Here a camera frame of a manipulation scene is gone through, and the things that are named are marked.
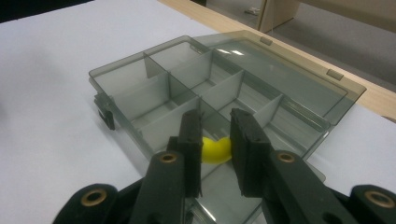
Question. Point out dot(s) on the beige wooden desk frame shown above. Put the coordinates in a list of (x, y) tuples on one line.
[(274, 14)]

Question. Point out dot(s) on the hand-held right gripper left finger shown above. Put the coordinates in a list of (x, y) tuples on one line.
[(193, 149)]

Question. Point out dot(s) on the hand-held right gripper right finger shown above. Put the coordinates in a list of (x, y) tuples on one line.
[(252, 155)]

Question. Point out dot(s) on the grey transparent compartment box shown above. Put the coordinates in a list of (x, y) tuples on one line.
[(186, 74)]

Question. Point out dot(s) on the yellow foam earplug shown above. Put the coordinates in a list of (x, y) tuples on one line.
[(214, 154)]

